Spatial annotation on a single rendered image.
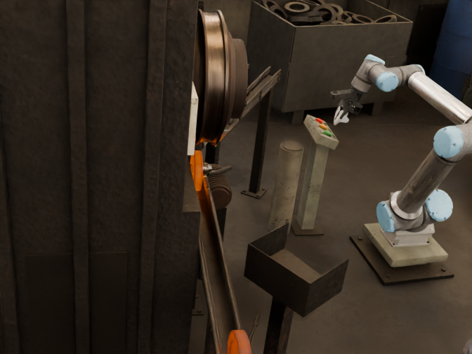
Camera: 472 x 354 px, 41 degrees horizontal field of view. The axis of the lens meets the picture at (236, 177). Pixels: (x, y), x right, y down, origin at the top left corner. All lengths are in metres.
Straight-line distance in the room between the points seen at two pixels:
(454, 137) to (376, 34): 2.33
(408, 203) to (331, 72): 1.95
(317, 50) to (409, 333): 2.23
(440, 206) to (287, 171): 0.75
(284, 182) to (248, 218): 0.40
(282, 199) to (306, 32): 1.51
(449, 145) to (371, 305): 0.94
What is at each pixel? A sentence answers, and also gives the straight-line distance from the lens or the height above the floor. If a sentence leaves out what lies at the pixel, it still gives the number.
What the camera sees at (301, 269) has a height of 0.60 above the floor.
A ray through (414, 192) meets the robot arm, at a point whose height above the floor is 0.60.
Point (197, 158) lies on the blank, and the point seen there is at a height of 0.81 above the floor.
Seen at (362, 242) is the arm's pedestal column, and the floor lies 0.02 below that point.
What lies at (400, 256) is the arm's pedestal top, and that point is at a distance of 3.28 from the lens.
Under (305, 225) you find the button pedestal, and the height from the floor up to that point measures 0.03.
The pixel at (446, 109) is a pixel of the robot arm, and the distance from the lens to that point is 2.82.
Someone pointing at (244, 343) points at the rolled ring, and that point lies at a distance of 1.70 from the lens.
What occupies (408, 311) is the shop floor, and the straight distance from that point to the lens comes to 3.15.
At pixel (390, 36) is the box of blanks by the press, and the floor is 0.64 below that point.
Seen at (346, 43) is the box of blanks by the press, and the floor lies 0.61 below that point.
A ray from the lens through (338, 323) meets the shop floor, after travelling 2.97.
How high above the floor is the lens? 1.93
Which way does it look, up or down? 30 degrees down
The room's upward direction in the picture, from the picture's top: 7 degrees clockwise
